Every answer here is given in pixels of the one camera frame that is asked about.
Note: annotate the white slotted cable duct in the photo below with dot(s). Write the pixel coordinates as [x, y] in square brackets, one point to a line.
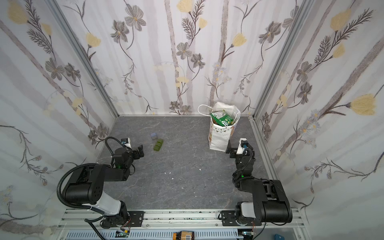
[206, 234]

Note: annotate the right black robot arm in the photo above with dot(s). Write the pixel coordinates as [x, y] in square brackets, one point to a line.
[269, 203]

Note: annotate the blue grey block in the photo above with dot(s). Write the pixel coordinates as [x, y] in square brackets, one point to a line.
[154, 136]

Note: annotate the green block strip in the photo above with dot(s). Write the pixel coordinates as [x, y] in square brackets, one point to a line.
[158, 145]

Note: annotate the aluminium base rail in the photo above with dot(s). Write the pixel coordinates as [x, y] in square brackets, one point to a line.
[151, 220]

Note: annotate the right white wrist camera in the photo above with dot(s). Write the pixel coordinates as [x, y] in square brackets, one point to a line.
[243, 144]

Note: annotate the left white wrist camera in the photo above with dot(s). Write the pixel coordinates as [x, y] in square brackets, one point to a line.
[126, 142]

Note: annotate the blue object bottom right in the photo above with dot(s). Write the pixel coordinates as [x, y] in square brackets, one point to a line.
[278, 237]

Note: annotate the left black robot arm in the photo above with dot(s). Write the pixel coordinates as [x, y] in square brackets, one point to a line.
[82, 187]

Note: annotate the white paper bag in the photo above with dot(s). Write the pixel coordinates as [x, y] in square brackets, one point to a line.
[219, 136]

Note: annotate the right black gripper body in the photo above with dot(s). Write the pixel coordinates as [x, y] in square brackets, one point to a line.
[233, 150]

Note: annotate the green snack packet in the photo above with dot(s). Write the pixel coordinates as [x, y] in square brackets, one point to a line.
[222, 118]

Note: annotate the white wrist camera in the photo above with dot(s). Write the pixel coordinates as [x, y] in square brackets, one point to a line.
[243, 144]
[126, 142]

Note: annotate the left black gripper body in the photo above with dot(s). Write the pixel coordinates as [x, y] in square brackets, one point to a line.
[137, 152]

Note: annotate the yellow black connector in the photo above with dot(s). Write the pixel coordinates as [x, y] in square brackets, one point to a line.
[184, 235]

